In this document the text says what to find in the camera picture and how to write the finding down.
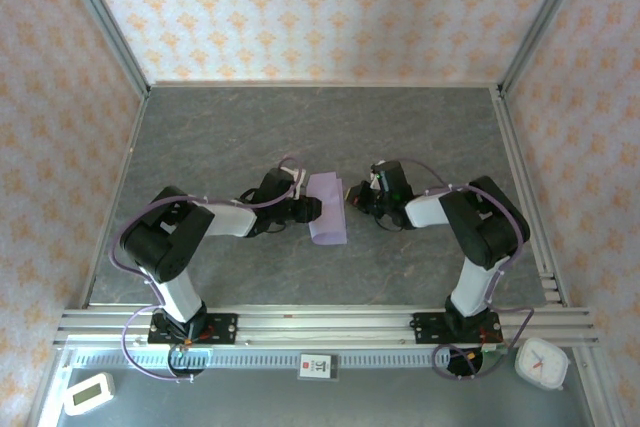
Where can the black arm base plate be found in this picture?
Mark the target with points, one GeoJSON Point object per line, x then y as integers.
{"type": "Point", "coordinates": [425, 329]}
{"type": "Point", "coordinates": [225, 329]}

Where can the wide aluminium mounting rail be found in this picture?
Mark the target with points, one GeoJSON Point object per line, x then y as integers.
{"type": "Point", "coordinates": [325, 322]}

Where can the aluminium table end rail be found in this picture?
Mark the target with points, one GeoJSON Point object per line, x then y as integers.
{"type": "Point", "coordinates": [325, 83]}

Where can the white digital timer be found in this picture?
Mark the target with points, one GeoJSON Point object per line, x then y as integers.
{"type": "Point", "coordinates": [89, 394]}

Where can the red and white label card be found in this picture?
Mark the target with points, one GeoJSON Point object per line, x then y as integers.
{"type": "Point", "coordinates": [318, 367]}

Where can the grey metal sheet panel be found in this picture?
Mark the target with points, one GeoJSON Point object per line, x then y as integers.
{"type": "Point", "coordinates": [250, 402]}

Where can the white analog clock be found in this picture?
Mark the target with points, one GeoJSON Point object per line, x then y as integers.
{"type": "Point", "coordinates": [542, 363]}

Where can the lavender cloth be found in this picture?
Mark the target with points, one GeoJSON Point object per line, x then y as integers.
{"type": "Point", "coordinates": [327, 227]}

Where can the aluminium table side rail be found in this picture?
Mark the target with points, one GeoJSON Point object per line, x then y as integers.
{"type": "Point", "coordinates": [116, 197]}
{"type": "Point", "coordinates": [524, 187]}

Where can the aluminium frame post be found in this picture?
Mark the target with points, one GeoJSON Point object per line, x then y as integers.
{"type": "Point", "coordinates": [600, 392]}
{"type": "Point", "coordinates": [106, 22]}
{"type": "Point", "coordinates": [47, 392]}
{"type": "Point", "coordinates": [541, 22]}

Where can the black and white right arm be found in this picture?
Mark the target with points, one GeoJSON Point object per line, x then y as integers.
{"type": "Point", "coordinates": [480, 227]}

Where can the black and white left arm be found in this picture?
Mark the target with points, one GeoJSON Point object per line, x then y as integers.
{"type": "Point", "coordinates": [170, 242]}

